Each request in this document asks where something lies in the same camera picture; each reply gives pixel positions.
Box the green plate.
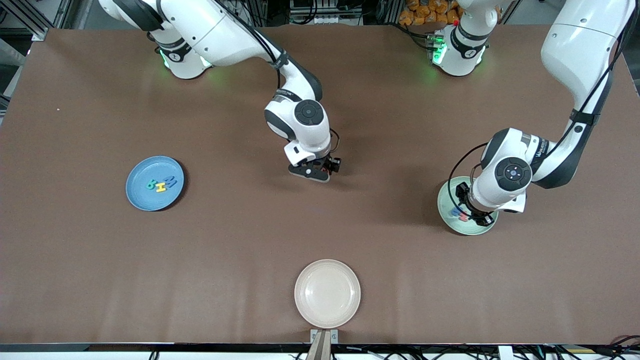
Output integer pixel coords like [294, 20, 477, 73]
[437, 176, 500, 236]

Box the cream plate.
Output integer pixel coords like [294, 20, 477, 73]
[294, 259, 362, 329]

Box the blue plate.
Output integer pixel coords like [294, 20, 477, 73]
[125, 156, 185, 212]

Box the white power strip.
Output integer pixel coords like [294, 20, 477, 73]
[215, 0, 251, 26]

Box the orange mesh bag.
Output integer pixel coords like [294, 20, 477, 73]
[399, 0, 461, 27]

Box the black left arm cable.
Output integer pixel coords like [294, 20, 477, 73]
[448, 142, 490, 202]

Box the grey device with cables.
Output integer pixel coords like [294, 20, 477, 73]
[289, 0, 363, 26]

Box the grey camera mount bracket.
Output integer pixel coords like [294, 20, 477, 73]
[306, 329, 339, 360]

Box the aluminium frame profile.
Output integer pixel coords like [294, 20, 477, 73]
[0, 0, 76, 42]

